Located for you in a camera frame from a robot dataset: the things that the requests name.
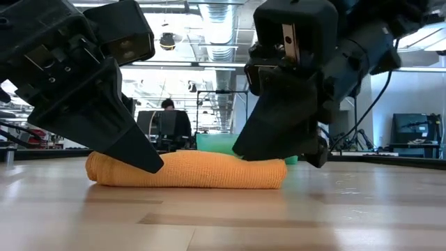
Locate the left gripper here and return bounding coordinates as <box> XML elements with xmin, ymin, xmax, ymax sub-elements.
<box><xmin>0</xmin><ymin>0</ymin><xmax>165</xmax><ymax>174</ymax></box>

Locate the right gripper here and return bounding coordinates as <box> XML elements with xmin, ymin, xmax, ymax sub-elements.
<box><xmin>231</xmin><ymin>41</ymin><xmax>335</xmax><ymax>169</ymax></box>

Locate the orange microfiber towel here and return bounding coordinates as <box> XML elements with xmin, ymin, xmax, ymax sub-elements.
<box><xmin>84</xmin><ymin>149</ymin><xmax>289</xmax><ymax>190</ymax></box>

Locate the teal translucent plastic basket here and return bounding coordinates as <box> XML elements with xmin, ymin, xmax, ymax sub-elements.
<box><xmin>195</xmin><ymin>133</ymin><xmax>300</xmax><ymax>166</ymax></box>

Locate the dark background monitor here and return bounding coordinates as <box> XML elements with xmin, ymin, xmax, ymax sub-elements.
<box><xmin>392</xmin><ymin>112</ymin><xmax>430</xmax><ymax>144</ymax></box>
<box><xmin>136</xmin><ymin>109</ymin><xmax>178</xmax><ymax>137</ymax></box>

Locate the person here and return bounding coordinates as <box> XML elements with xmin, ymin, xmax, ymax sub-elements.
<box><xmin>160</xmin><ymin>98</ymin><xmax>193</xmax><ymax>140</ymax></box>

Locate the red background object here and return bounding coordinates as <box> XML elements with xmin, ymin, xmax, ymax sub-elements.
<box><xmin>27</xmin><ymin>128</ymin><xmax>48</xmax><ymax>145</ymax></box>

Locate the long ceiling light strip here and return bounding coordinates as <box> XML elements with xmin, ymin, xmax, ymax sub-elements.
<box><xmin>121</xmin><ymin>61</ymin><xmax>247</xmax><ymax>70</ymax></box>

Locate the black ceiling device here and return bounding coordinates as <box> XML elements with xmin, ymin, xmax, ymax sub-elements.
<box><xmin>159</xmin><ymin>31</ymin><xmax>177</xmax><ymax>52</ymax></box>

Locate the background work desk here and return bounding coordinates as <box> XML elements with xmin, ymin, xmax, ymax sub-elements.
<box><xmin>387</xmin><ymin>140</ymin><xmax>442</xmax><ymax>159</ymax></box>

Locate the black camera cable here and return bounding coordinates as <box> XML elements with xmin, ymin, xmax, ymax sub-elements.
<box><xmin>328</xmin><ymin>68</ymin><xmax>394</xmax><ymax>153</ymax></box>

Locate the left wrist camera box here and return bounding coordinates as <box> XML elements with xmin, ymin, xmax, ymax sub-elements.
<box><xmin>82</xmin><ymin>0</ymin><xmax>157</xmax><ymax>68</ymax></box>

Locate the black aluminium table frame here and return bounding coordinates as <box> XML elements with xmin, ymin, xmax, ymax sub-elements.
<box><xmin>0</xmin><ymin>147</ymin><xmax>446</xmax><ymax>172</ymax></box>

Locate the small silver post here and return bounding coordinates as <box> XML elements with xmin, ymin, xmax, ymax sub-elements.
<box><xmin>4</xmin><ymin>146</ymin><xmax>16</xmax><ymax>167</ymax></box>

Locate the corrugated silver ceiling duct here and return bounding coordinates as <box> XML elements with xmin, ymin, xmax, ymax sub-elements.
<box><xmin>199</xmin><ymin>3</ymin><xmax>245</xmax><ymax>93</ymax></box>

